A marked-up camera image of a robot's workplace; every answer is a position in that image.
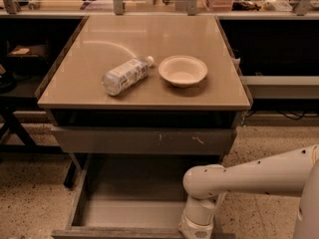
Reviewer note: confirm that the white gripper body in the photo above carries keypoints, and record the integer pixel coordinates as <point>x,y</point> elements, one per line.
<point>195,228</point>

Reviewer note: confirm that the grey drawer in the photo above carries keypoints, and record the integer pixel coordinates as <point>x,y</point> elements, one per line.
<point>128,197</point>
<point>120,140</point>

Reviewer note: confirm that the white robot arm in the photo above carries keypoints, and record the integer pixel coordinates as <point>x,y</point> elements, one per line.
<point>292,173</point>

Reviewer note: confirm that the grey top drawer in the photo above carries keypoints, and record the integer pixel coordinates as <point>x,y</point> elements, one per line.
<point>120,140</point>

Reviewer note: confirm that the grey drawer cabinet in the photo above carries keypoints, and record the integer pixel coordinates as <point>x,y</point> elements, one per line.
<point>75,94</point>

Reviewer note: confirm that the white paper bowl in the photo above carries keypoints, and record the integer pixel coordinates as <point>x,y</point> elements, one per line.
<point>182,71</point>

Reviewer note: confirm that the clear plastic water bottle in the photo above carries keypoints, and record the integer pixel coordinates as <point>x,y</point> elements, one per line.
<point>127,74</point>

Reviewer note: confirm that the grey background workbench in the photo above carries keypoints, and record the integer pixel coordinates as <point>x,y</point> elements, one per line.
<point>159,14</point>

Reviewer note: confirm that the black table leg frame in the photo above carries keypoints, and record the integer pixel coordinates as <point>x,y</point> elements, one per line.
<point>12,124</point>

